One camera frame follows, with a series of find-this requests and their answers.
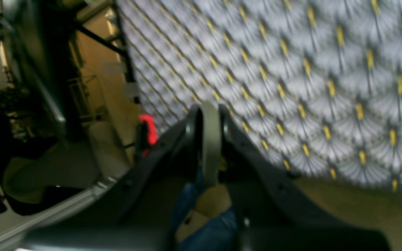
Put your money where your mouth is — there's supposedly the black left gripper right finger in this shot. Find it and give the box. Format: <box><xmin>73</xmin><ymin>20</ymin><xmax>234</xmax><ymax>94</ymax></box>
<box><xmin>201</xmin><ymin>102</ymin><xmax>390</xmax><ymax>251</ymax></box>

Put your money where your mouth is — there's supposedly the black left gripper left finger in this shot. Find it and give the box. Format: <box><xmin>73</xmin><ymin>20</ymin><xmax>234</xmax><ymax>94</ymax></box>
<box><xmin>23</xmin><ymin>105</ymin><xmax>202</xmax><ymax>251</ymax></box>

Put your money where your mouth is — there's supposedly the person's blue jeans leg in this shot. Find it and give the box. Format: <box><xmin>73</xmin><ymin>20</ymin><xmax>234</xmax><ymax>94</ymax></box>
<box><xmin>170</xmin><ymin>171</ymin><xmax>238</xmax><ymax>251</ymax></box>

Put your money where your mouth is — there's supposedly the orange clamp at table edge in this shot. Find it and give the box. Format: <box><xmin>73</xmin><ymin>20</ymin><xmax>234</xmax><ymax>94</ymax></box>
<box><xmin>134</xmin><ymin>113</ymin><xmax>158</xmax><ymax>162</ymax></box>

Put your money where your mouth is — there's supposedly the fan-patterned table cloth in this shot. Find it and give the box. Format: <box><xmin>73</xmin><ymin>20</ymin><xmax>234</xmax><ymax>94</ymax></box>
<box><xmin>116</xmin><ymin>0</ymin><xmax>402</xmax><ymax>192</ymax></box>

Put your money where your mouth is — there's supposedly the grey metal frame rail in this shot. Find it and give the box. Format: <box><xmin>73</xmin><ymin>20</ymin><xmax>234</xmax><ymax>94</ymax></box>
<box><xmin>0</xmin><ymin>177</ymin><xmax>117</xmax><ymax>251</ymax></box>

